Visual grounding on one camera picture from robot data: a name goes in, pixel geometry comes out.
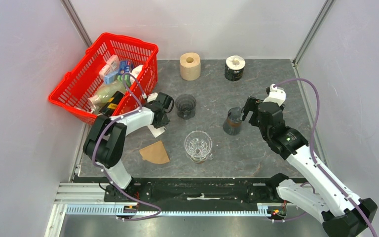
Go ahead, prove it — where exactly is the white paper coffee filter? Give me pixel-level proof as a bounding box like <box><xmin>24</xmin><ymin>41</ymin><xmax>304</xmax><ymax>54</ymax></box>
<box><xmin>148</xmin><ymin>125</ymin><xmax>165</xmax><ymax>138</ymax></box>

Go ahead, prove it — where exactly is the red plastic shopping basket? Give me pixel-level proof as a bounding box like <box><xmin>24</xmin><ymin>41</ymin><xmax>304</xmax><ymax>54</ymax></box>
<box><xmin>48</xmin><ymin>33</ymin><xmax>159</xmax><ymax>125</ymax></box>

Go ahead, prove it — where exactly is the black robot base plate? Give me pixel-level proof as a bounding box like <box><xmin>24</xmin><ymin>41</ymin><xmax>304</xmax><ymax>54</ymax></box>
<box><xmin>94</xmin><ymin>177</ymin><xmax>283</xmax><ymax>211</ymax></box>

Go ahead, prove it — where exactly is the black yellow package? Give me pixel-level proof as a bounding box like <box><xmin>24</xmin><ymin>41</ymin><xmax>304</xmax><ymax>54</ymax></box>
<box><xmin>99</xmin><ymin>91</ymin><xmax>124</xmax><ymax>117</ymax></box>

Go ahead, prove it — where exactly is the clear glass dripper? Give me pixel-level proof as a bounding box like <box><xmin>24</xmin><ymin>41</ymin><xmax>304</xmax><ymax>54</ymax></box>
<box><xmin>184</xmin><ymin>130</ymin><xmax>213</xmax><ymax>160</ymax></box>

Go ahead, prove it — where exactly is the small glass server cup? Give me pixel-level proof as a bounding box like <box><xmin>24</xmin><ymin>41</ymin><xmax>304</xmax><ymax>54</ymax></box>
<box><xmin>189</xmin><ymin>154</ymin><xmax>211</xmax><ymax>164</ymax></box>

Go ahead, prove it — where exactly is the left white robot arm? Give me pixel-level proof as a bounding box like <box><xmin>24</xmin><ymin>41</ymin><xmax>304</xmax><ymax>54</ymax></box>
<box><xmin>83</xmin><ymin>92</ymin><xmax>174</xmax><ymax>202</ymax></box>

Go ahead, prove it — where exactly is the aluminium slotted rail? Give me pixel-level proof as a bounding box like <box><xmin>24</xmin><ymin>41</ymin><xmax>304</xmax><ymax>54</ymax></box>
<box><xmin>54</xmin><ymin>183</ymin><xmax>279</xmax><ymax>218</ymax></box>

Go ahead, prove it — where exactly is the blue snack box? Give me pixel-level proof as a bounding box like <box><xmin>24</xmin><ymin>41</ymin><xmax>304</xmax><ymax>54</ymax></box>
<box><xmin>117</xmin><ymin>60</ymin><xmax>134</xmax><ymax>85</ymax></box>

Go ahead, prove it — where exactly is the dark glass carafe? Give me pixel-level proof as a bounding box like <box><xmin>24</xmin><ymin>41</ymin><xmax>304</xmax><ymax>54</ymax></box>
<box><xmin>223</xmin><ymin>107</ymin><xmax>243</xmax><ymax>136</ymax></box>

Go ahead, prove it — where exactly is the dark smoked plastic dripper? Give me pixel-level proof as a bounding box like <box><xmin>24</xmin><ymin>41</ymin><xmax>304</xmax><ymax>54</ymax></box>
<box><xmin>175</xmin><ymin>94</ymin><xmax>196</xmax><ymax>120</ymax></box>

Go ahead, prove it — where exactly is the white bottle in basket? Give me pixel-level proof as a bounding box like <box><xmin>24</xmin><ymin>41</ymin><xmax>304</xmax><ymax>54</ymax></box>
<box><xmin>130</xmin><ymin>65</ymin><xmax>143</xmax><ymax>84</ymax></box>

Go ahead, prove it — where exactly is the beige paper roll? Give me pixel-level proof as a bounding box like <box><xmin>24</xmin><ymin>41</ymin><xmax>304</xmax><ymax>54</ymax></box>
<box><xmin>180</xmin><ymin>52</ymin><xmax>201</xmax><ymax>81</ymax></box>

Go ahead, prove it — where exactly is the pink white packet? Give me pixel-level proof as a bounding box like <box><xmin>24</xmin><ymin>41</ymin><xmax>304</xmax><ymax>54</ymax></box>
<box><xmin>98</xmin><ymin>55</ymin><xmax>120</xmax><ymax>79</ymax></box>

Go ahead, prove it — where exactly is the brown paper coffee filter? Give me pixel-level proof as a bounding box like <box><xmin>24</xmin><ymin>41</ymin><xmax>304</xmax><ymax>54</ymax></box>
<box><xmin>139</xmin><ymin>141</ymin><xmax>170</xmax><ymax>164</ymax></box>

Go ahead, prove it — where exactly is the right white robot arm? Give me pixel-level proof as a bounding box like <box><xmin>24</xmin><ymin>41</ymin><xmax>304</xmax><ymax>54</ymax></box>
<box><xmin>241</xmin><ymin>97</ymin><xmax>378</xmax><ymax>237</ymax></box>

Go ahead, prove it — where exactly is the pale green liquid bottle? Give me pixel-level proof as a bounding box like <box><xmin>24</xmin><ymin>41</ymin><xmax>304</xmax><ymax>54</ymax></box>
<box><xmin>88</xmin><ymin>80</ymin><xmax>126</xmax><ymax>112</ymax></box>

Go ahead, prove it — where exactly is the black wrapped paper roll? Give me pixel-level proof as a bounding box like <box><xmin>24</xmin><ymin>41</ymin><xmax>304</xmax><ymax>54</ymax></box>
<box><xmin>225</xmin><ymin>55</ymin><xmax>246</xmax><ymax>81</ymax></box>

